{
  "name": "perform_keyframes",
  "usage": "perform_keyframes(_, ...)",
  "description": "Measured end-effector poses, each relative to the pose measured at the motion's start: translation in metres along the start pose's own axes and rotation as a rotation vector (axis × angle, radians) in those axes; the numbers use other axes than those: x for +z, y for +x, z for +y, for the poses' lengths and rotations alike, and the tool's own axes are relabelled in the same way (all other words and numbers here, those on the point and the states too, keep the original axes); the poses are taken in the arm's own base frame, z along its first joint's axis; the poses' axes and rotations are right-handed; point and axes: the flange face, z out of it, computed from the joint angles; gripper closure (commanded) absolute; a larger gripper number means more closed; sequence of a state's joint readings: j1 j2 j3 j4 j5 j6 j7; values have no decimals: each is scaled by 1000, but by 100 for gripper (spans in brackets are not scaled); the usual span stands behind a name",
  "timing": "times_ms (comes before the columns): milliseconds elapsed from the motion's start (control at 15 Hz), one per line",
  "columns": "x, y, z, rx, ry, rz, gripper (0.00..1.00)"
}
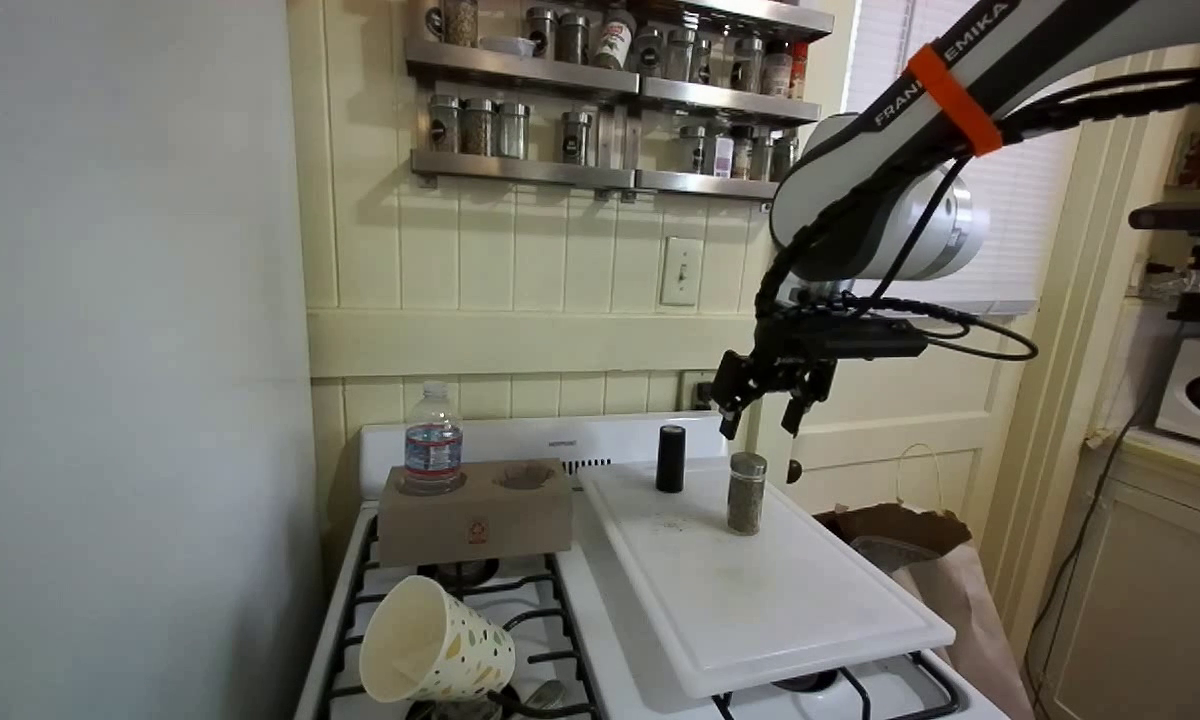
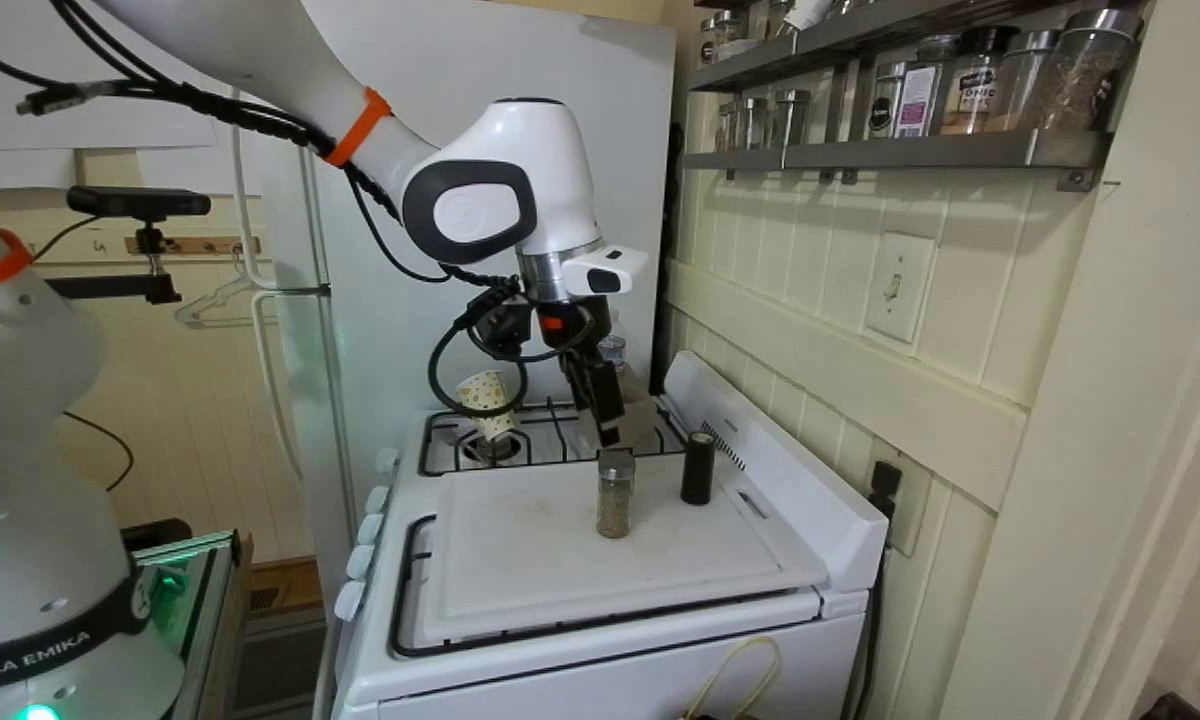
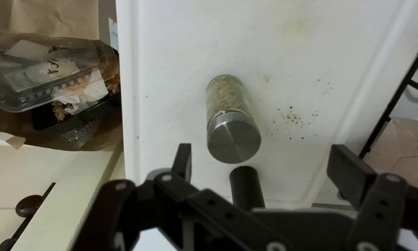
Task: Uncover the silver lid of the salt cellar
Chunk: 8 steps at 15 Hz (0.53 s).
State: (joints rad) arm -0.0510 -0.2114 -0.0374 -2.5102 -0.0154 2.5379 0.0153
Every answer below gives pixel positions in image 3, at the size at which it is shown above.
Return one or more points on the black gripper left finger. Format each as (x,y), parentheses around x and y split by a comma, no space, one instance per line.
(183,162)

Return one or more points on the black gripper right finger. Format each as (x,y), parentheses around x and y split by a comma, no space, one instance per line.
(353,176)

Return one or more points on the white plastic cutting board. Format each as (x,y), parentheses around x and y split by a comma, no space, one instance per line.
(182,56)

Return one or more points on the dark door knob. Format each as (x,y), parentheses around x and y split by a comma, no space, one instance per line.
(6,244)
(28,205)

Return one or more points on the glass salt cellar silver lid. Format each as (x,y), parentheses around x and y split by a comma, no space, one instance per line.
(232,134)

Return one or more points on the clear plastic takeout container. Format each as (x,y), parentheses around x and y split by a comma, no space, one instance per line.
(37,74)

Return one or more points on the cream panel door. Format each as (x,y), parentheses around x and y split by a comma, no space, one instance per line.
(70,195)

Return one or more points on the black cylindrical shaker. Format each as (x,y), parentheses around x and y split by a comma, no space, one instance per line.
(247,186)

